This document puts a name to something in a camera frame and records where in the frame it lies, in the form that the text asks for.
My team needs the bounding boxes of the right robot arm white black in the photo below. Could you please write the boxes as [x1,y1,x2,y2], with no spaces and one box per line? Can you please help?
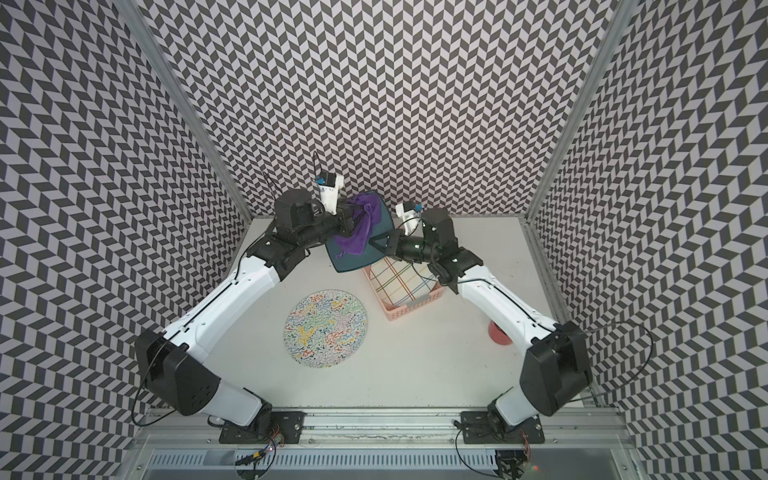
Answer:
[368,208,593,427]

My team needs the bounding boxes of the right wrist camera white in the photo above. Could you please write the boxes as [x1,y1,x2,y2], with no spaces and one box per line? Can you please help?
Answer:
[395,201,423,222]

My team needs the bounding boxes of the white plate coloured stripes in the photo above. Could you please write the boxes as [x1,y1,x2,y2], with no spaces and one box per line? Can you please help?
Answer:
[365,257,440,309]

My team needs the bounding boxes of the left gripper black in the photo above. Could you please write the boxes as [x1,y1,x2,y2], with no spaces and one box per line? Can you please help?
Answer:
[296,202,365,248]

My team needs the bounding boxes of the purple cloth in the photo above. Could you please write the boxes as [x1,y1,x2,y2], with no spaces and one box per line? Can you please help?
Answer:
[335,192,381,258]

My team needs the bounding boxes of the pink perforated basket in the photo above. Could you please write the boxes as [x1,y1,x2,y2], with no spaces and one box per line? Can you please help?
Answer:
[363,266,445,321]

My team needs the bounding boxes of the red mug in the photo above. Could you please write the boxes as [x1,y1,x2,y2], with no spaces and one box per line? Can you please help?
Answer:
[488,321,513,346]

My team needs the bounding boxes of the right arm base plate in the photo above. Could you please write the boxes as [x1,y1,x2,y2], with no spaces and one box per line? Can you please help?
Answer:
[459,410,545,445]

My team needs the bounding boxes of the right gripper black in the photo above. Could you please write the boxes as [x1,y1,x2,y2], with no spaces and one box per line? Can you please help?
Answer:
[367,228,438,263]

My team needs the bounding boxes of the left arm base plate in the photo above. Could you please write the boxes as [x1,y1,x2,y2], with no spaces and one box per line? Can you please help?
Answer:
[219,410,306,445]

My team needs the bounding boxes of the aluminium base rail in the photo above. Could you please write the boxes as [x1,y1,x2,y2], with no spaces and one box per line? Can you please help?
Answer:
[118,407,648,479]

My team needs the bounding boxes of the colourful squiggle round plate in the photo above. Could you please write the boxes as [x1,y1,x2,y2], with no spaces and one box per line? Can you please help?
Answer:
[283,289,368,368]

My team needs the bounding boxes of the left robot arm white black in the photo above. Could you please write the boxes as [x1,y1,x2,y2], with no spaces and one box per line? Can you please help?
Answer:
[135,189,370,436]

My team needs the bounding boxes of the teal square plate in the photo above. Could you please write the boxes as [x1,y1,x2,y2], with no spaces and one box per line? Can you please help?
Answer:
[325,191,394,273]

